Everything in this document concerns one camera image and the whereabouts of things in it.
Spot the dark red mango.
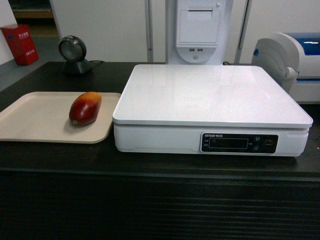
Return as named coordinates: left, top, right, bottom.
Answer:
left=69, top=91, right=102, bottom=127

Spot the white checkout scale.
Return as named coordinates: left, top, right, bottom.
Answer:
left=113, top=64, right=313, bottom=157

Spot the white checkout kiosk terminal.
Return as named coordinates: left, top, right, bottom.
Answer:
left=165, top=0, right=233, bottom=65

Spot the black checkout counter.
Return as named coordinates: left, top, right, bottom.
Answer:
left=0, top=61, right=320, bottom=240

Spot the black barcode scanner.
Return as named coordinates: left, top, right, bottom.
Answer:
left=58, top=35, right=93, bottom=76

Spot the beige plastic tray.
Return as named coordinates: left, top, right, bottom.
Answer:
left=0, top=91, right=121, bottom=144

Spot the white blue label printer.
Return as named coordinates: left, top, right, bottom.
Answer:
left=251, top=32, right=320, bottom=104

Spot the red fire extinguisher box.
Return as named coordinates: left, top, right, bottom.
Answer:
left=0, top=24, right=39, bottom=66

